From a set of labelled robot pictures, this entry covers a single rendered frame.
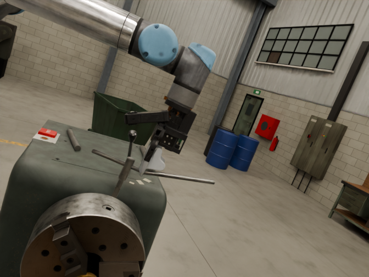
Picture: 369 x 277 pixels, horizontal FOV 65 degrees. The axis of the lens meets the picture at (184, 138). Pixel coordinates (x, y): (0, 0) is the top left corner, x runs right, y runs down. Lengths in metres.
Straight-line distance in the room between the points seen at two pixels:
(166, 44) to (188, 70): 0.16
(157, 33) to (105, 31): 0.10
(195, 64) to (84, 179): 0.49
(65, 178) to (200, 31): 11.00
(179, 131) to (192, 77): 0.14
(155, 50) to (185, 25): 10.91
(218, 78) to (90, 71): 4.96
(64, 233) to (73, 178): 0.21
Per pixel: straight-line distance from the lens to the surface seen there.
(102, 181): 0.96
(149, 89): 11.11
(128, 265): 0.87
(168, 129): 0.73
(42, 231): 0.83
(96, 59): 10.66
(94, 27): 0.61
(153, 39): 0.57
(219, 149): 7.10
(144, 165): 0.75
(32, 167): 0.95
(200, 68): 0.72
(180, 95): 0.72
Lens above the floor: 1.62
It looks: 10 degrees down
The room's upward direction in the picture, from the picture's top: 21 degrees clockwise
